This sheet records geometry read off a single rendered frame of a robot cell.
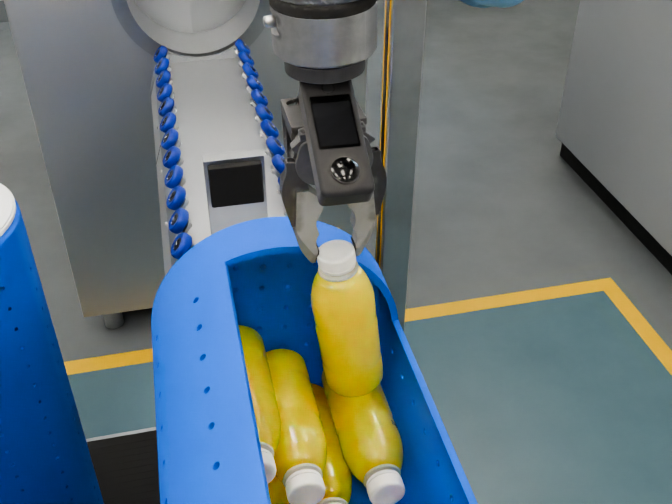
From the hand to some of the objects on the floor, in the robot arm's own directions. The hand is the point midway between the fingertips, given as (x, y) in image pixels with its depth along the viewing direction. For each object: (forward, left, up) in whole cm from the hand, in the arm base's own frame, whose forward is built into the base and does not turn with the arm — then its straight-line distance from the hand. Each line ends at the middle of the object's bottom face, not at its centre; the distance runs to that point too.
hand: (335, 251), depth 78 cm
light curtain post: (-25, -73, -123) cm, 145 cm away
